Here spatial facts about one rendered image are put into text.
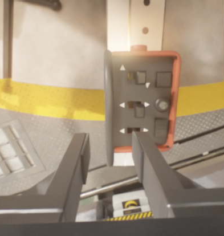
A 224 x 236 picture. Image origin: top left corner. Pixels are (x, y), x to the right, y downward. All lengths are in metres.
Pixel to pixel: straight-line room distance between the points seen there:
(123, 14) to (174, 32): 0.46
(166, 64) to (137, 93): 0.08
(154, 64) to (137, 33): 0.13
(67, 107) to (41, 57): 0.43
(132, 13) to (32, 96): 0.93
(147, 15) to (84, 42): 0.42
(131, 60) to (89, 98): 0.84
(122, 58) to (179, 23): 0.60
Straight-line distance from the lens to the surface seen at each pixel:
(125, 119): 0.34
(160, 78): 0.33
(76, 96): 1.15
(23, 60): 0.89
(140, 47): 0.35
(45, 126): 1.26
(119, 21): 0.45
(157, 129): 0.35
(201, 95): 1.31
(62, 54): 0.83
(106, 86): 0.22
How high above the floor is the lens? 1.12
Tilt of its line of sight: 73 degrees down
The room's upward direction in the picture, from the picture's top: 174 degrees clockwise
